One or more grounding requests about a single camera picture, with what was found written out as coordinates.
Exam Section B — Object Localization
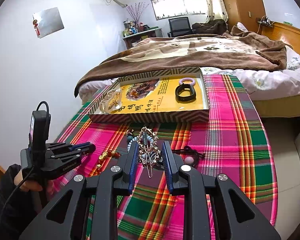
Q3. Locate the dark clothes pile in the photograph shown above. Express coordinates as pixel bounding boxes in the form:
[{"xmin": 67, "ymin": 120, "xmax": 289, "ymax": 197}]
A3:
[{"xmin": 192, "ymin": 19, "xmax": 228, "ymax": 35}]

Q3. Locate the clear pink hair claw clip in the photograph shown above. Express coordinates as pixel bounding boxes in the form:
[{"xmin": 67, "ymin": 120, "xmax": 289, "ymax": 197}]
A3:
[{"xmin": 100, "ymin": 88, "xmax": 122, "ymax": 114}]

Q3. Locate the black camera module left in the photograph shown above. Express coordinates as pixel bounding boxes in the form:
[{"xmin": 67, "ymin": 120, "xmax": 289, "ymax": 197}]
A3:
[{"xmin": 29, "ymin": 101, "xmax": 51, "ymax": 167}]

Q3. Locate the brown paw print blanket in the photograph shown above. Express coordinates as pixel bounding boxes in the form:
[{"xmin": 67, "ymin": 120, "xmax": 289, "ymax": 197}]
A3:
[{"xmin": 74, "ymin": 31, "xmax": 287, "ymax": 96}]

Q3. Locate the black wristband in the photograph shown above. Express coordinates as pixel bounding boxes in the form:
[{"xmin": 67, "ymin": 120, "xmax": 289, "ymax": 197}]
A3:
[{"xmin": 175, "ymin": 83, "xmax": 197, "ymax": 102}]

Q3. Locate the red bead bracelet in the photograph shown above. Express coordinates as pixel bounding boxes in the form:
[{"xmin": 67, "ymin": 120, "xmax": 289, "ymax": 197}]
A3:
[{"xmin": 95, "ymin": 149, "xmax": 122, "ymax": 174}]

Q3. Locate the gold rhinestone hair clip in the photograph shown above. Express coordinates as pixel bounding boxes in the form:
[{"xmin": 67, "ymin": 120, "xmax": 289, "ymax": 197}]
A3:
[{"xmin": 137, "ymin": 126, "xmax": 162, "ymax": 178}]

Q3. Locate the black office chair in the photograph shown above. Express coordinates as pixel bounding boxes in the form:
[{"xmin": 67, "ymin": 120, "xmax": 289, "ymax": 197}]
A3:
[{"xmin": 167, "ymin": 17, "xmax": 193, "ymax": 37}]

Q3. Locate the wooden headboard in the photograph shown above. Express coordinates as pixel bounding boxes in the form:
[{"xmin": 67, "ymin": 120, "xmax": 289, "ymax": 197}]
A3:
[{"xmin": 261, "ymin": 22, "xmax": 300, "ymax": 55}]

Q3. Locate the dried branch bouquet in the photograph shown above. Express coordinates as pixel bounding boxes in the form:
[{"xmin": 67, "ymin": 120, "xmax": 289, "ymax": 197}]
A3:
[{"xmin": 126, "ymin": 2, "xmax": 149, "ymax": 25}]

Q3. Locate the pink green plaid cloth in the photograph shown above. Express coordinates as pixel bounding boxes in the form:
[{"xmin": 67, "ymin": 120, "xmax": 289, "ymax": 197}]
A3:
[{"xmin": 52, "ymin": 75, "xmax": 278, "ymax": 239}]

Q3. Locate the dark brown bead necklace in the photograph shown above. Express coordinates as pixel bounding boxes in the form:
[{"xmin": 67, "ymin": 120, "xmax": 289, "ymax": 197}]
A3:
[{"xmin": 127, "ymin": 80, "xmax": 159, "ymax": 99}]

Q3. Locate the wooden wardrobe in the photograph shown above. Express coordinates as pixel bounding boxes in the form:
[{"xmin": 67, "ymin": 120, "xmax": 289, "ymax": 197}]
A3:
[{"xmin": 223, "ymin": 0, "xmax": 266, "ymax": 32}]

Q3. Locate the striped yellow cardboard box tray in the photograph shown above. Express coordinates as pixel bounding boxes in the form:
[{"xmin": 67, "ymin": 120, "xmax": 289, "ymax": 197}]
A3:
[{"xmin": 88, "ymin": 67, "xmax": 210, "ymax": 123}]

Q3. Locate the left hand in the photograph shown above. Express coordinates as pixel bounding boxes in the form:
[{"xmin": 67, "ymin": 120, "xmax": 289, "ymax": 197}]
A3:
[{"xmin": 14, "ymin": 170, "xmax": 54, "ymax": 194}]

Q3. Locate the blue spiral hair tie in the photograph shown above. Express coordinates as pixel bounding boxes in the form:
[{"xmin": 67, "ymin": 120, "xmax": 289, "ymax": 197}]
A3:
[{"xmin": 125, "ymin": 133, "xmax": 163, "ymax": 165}]

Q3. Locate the purple spiral hair tie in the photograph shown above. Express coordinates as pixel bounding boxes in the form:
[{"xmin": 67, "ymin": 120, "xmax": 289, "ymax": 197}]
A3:
[{"xmin": 178, "ymin": 77, "xmax": 197, "ymax": 86}]

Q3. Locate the wooden side desk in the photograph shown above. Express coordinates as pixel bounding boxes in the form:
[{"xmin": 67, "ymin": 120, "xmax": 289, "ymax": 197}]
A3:
[{"xmin": 123, "ymin": 28, "xmax": 163, "ymax": 49}]

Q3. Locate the black cord pink bead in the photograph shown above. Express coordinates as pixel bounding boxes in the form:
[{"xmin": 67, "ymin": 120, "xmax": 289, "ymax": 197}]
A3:
[{"xmin": 172, "ymin": 146, "xmax": 205, "ymax": 168}]

